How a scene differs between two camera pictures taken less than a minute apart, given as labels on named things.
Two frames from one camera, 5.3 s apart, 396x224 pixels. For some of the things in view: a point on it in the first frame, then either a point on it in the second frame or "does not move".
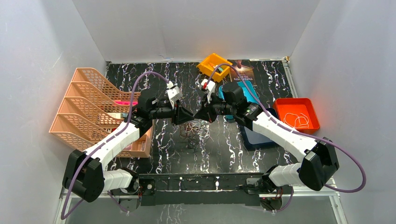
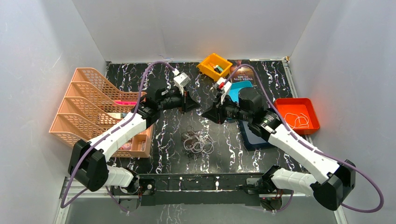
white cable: (294, 121) does not move
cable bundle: (194, 130) → (197, 141)
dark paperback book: (242, 70) does not move
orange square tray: (298, 113) does not move
